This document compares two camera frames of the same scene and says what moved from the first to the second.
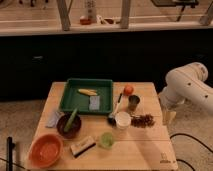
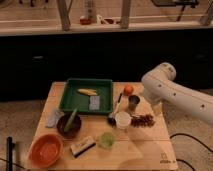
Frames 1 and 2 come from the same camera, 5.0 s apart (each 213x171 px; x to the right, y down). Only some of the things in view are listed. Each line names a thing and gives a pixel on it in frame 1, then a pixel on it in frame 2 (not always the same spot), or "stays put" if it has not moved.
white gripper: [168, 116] → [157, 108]
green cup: [106, 140] stays put
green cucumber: [67, 125] stays put
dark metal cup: [133, 102] stays put
